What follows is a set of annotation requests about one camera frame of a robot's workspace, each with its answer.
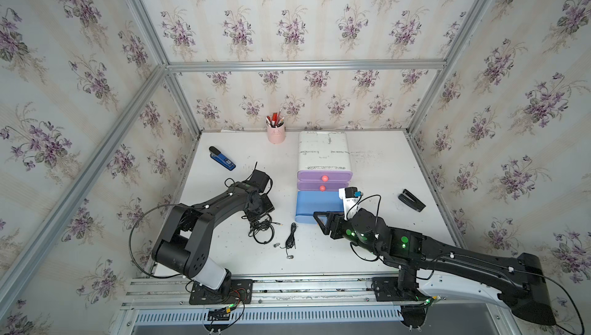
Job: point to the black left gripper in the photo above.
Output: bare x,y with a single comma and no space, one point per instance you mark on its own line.
268,209

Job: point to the white drawer cabinet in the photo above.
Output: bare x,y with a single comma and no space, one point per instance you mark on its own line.
324,150

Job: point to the aluminium frame rail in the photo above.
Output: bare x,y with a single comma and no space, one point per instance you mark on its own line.
303,65

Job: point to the pink pen cup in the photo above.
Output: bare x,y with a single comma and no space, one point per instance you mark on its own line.
276,135

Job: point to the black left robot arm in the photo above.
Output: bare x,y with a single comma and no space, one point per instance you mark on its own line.
184,242

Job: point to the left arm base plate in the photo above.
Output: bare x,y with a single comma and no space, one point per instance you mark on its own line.
230,292

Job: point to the red pens in cup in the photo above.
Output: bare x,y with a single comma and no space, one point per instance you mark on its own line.
275,120

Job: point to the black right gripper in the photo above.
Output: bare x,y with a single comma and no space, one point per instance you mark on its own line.
336,219

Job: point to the black stapler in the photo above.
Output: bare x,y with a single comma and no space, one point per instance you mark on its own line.
411,201

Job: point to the black wired earphones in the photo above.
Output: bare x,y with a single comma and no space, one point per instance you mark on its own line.
290,242
262,224

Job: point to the blue stapler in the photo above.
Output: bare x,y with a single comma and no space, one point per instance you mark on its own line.
221,158

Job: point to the blue bottom drawer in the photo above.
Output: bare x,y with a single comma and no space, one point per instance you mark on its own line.
309,202

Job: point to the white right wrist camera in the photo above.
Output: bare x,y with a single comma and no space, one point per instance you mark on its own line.
351,198

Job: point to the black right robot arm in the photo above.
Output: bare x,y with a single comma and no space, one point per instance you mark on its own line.
429,270

